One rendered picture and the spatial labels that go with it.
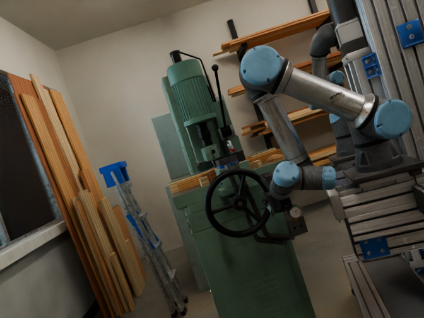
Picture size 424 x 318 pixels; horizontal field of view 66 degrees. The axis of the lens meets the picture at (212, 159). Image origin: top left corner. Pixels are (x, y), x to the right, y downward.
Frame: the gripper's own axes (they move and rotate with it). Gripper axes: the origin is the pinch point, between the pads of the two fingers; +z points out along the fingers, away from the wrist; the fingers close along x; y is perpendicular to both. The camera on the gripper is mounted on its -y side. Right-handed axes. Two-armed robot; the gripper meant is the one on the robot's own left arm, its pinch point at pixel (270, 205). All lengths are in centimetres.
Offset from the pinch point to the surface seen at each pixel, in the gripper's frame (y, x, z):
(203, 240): -2.7, -29.2, 25.8
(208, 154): -40.5, -12.9, 17.2
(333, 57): -166, 168, 133
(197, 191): -22.2, -24.5, 14.5
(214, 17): -280, 74, 137
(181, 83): -71, -15, -3
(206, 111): -57, -7, 5
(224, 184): -17.5, -12.9, 6.1
